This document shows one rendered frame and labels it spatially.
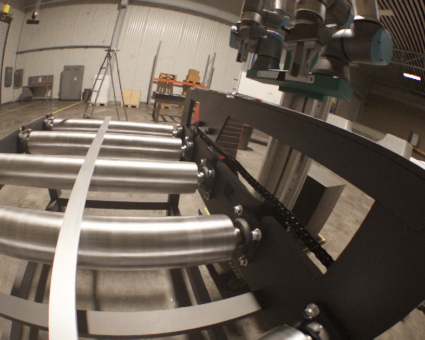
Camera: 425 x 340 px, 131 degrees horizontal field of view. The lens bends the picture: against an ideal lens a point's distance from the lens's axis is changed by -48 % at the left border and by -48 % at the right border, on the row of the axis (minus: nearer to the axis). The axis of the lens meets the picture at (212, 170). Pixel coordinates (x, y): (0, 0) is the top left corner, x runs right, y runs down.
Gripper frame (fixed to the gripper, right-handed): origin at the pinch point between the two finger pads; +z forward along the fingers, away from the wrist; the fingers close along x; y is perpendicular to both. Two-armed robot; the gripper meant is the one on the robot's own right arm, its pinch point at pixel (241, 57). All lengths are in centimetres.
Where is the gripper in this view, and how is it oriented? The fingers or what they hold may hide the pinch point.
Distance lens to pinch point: 85.1
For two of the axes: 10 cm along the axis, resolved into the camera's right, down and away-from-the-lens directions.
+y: -9.2, -0.4, -3.9
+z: -2.1, 9.0, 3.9
